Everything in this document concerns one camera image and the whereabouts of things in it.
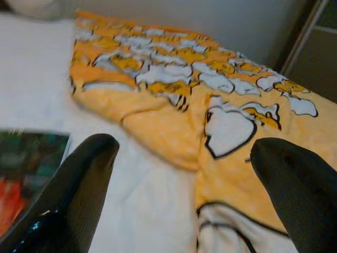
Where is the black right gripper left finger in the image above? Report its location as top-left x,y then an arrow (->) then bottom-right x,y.
0,133 -> 121,253

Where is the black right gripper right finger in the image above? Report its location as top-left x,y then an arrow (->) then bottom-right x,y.
250,137 -> 337,253

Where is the dark red green book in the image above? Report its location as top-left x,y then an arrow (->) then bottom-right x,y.
0,128 -> 72,238

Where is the yellow cartoon egg blanket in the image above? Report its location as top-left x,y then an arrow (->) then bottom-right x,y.
69,9 -> 337,253

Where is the dark wardrobe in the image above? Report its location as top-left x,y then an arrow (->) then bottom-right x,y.
278,0 -> 337,104

